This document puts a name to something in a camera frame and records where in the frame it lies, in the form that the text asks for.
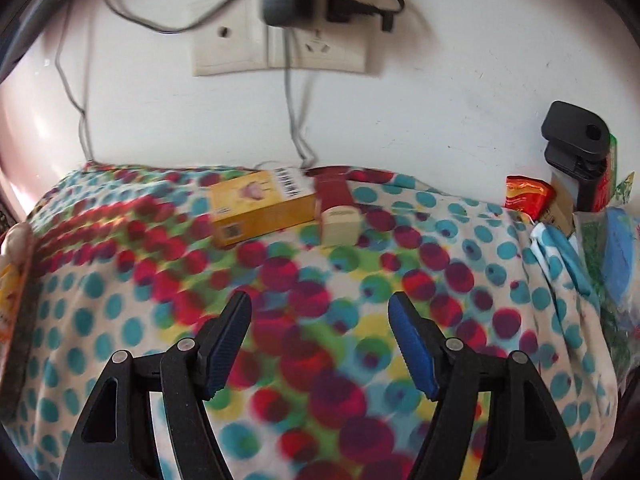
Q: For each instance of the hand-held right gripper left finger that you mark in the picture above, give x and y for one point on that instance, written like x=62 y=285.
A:
x=227 y=350

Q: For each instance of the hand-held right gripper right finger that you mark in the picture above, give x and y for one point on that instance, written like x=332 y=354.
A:
x=415 y=350

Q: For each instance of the polka dot blanket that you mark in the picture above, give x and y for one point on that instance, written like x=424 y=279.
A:
x=475 y=280

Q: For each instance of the yellow box with face print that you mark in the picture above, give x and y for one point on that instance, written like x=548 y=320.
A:
x=260 y=215

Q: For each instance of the red and beige small box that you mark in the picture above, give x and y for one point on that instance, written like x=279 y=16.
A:
x=340 y=225

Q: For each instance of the red snack packet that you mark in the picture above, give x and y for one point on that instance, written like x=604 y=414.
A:
x=527 y=195

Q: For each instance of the brown cardboard box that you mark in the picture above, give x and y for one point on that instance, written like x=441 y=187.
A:
x=560 y=210

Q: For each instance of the clear plastic bag blue item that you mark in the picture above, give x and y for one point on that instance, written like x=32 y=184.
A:
x=620 y=260

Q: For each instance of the yellow snack packet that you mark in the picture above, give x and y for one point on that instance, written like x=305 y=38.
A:
x=7 y=300

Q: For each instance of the green box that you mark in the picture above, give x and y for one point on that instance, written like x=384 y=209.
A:
x=609 y=180

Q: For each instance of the green yellow packet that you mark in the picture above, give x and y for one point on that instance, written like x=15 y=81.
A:
x=627 y=187

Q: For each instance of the black clamp stand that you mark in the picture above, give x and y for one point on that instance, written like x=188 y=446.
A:
x=572 y=127

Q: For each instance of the black angled plug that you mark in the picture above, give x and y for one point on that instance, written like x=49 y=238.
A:
x=345 y=10

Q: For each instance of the dark screen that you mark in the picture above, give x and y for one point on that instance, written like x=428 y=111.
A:
x=50 y=0

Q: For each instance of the white single-hole wall socket plate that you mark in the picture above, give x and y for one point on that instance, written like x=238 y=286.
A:
x=220 y=52

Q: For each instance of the white multi-hole wall socket plate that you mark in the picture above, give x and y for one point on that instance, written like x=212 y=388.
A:
x=345 y=55

